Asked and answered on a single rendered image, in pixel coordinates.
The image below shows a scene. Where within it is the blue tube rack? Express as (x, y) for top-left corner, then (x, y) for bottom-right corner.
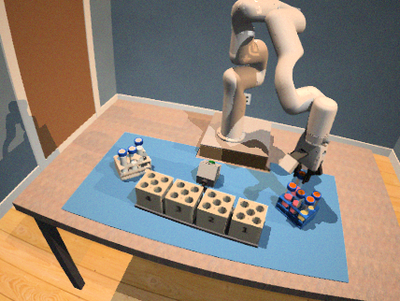
(275, 193), (320, 229)

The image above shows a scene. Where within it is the clear conical tube with red liquid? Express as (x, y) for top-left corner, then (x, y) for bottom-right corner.
(281, 182), (297, 207)

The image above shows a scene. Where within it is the light blue bench mat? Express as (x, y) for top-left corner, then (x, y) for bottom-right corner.
(62, 132), (349, 283)

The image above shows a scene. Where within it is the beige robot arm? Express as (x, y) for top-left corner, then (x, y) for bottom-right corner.
(217, 0), (337, 145)

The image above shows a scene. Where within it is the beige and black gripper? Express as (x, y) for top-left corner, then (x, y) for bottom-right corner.
(290, 133), (328, 184)

